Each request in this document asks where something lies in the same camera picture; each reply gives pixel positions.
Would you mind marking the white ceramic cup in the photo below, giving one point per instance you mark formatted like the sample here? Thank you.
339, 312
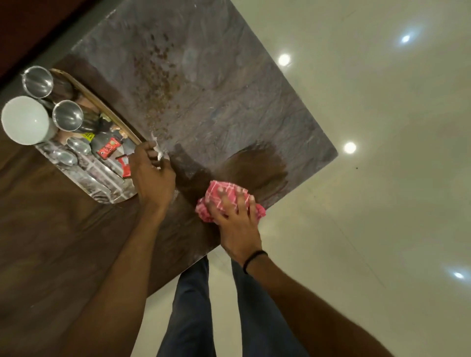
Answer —
25, 120

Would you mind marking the steel tumbler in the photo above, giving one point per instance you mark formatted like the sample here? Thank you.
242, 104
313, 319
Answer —
38, 81
69, 116

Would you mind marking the black wristband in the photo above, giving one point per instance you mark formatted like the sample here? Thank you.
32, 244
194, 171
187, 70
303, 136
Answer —
254, 255

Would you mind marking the red checkered cloth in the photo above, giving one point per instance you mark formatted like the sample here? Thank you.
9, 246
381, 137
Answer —
224, 187

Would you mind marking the person's left thumb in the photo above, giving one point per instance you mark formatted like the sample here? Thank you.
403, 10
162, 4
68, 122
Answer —
166, 161

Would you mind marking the person's left forearm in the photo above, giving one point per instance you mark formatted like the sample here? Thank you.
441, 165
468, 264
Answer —
117, 279

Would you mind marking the white paper piece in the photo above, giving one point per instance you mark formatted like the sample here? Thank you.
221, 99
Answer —
157, 145

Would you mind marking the person's right hand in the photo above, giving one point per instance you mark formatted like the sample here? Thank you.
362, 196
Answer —
235, 228

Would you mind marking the person's left leg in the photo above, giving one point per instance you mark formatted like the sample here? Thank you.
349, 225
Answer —
191, 312

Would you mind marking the person's right leg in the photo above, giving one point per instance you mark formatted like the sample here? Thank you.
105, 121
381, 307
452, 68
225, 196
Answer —
261, 320

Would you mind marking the person's right thumb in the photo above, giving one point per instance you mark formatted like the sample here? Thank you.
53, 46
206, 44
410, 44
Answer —
213, 213

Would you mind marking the steel spoon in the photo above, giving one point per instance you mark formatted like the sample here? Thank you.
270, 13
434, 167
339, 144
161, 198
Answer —
65, 157
78, 145

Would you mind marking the small red sachet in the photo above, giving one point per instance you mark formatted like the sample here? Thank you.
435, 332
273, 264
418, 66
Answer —
125, 167

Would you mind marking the person's right forearm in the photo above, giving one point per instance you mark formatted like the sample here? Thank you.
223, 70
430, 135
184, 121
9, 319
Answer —
312, 312

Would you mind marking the person's left hand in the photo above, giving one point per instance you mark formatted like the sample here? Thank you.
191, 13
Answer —
152, 180

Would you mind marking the person's right middle finger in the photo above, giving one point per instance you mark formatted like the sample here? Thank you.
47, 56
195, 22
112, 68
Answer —
240, 202

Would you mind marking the oval marble tray gold rim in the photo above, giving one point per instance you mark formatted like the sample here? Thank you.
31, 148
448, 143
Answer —
99, 180

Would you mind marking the person's leg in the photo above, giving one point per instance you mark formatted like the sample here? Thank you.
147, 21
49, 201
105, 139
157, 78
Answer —
261, 320
191, 312

